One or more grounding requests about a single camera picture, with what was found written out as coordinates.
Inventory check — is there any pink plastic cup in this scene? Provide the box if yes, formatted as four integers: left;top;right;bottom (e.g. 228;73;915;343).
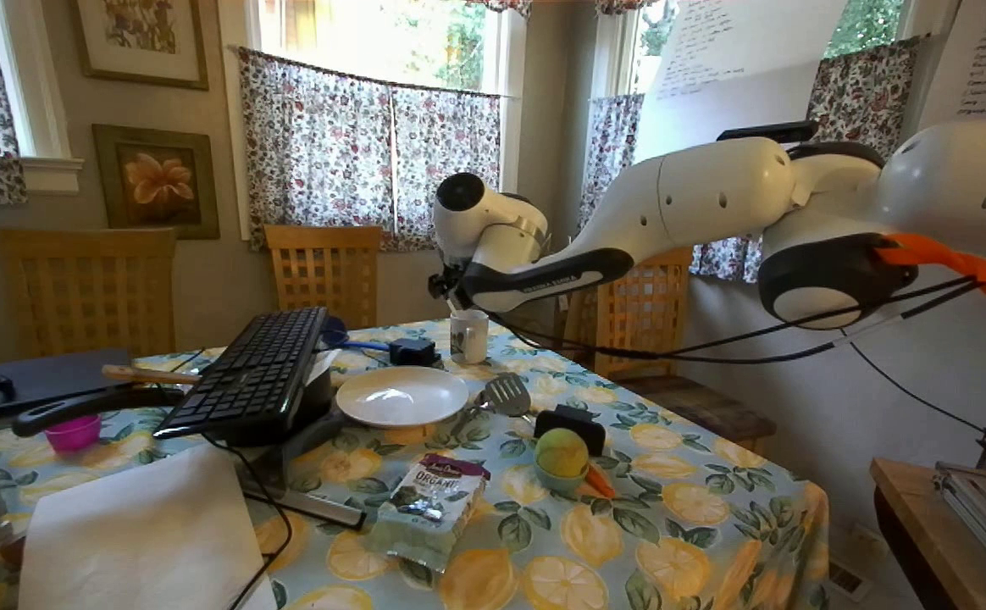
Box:
43;413;103;453

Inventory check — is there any white mug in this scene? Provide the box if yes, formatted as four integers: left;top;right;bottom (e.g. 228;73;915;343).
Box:
450;308;490;365

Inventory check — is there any black power adapter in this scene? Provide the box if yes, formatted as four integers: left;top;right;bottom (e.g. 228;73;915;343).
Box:
388;337;440;369

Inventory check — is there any blue spoon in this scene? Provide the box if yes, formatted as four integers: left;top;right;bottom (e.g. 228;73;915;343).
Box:
320;315;393;353

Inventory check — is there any wooden lattice chair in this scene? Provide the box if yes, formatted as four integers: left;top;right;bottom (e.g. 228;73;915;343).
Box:
263;224;385;332
0;226;180;358
562;247;778;453

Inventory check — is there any white plate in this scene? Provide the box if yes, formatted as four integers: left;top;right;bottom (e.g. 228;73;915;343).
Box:
335;365;470;429

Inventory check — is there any grey slotted spatula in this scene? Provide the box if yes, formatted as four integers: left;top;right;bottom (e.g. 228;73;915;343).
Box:
451;372;533;438

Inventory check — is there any small black box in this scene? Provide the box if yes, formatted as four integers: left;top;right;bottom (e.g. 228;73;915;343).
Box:
533;406;607;458

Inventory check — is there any green ball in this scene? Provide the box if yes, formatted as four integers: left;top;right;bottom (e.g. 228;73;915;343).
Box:
535;428;590;480

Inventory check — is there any black keyboard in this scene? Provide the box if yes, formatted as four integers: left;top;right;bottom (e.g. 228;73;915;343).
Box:
153;306;330;441

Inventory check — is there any clear food packet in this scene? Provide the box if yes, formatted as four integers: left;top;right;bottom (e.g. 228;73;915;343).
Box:
365;453;492;574

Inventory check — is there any small teal bowl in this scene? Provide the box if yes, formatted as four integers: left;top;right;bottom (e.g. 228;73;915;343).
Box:
535;462;592;495

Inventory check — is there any window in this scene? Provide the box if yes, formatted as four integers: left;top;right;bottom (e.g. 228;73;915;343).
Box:
590;0;926;98
243;0;529;196

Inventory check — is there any grey metal stand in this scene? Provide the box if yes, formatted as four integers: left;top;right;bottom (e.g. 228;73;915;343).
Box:
237;424;368;532

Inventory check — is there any orange toy carrot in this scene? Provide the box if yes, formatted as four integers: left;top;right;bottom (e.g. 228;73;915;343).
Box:
584;463;618;500

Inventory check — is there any framed flower picture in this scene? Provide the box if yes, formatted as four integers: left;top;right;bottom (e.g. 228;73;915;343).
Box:
91;124;222;241

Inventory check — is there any wooden spoon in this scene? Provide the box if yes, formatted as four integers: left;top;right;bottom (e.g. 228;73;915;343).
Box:
101;363;203;387

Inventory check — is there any lemon print tablecloth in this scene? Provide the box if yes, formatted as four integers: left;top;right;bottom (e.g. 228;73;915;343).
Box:
0;317;834;610

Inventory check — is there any black frying pan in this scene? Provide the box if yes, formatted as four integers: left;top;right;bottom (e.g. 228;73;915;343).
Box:
11;364;343;448

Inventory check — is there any framed botanical picture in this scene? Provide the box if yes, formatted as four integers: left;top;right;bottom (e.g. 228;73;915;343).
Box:
69;0;211;92

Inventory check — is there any white paper sheet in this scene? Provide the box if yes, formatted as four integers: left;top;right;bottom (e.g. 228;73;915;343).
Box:
18;444;279;610

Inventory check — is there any floor vent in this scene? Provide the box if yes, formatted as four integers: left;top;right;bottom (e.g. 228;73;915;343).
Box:
826;557;872;600

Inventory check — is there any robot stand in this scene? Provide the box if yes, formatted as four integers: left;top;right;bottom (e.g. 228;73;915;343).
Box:
869;457;986;610

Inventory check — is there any black cable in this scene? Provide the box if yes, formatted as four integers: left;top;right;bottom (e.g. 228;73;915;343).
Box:
203;431;296;610

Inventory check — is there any aluminium rail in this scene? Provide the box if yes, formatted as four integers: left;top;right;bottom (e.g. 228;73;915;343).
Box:
933;461;986;598

